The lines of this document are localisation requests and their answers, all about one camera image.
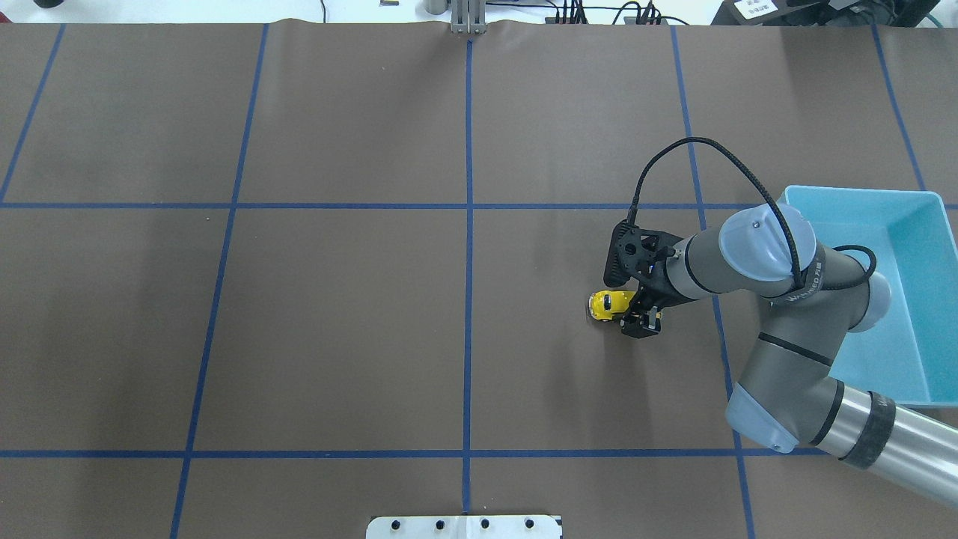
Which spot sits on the light blue plastic bin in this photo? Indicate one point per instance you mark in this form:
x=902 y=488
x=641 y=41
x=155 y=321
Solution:
x=910 y=355

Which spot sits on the yellow beetle toy car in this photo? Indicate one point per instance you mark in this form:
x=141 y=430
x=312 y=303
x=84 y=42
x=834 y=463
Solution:
x=609 y=305

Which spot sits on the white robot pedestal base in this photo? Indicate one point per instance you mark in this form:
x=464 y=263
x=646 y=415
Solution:
x=466 y=526

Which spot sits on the aluminium frame post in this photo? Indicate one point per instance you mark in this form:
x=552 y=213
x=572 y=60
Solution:
x=468 y=16

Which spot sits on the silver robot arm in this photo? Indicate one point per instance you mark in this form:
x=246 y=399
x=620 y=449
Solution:
x=817 y=295

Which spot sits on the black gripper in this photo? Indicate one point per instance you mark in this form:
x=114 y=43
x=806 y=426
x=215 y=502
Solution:
x=650 y=294

